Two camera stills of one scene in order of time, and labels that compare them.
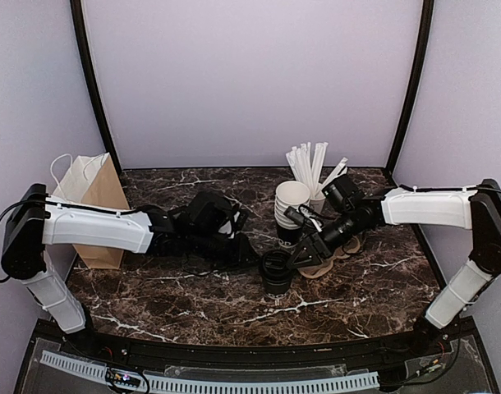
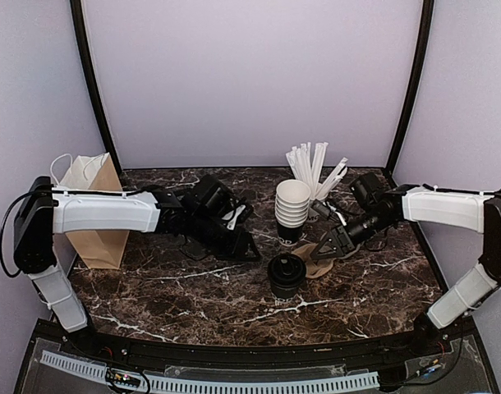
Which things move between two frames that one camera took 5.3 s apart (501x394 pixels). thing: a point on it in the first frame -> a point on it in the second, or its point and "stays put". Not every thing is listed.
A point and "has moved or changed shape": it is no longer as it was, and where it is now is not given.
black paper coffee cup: (277, 289) -> (285, 293)
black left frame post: (78, 21) stays put
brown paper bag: (89, 179) stays put
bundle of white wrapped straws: (308, 162) stays put
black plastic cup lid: (277, 266) has moved or changed shape
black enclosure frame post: (425, 32) stays put
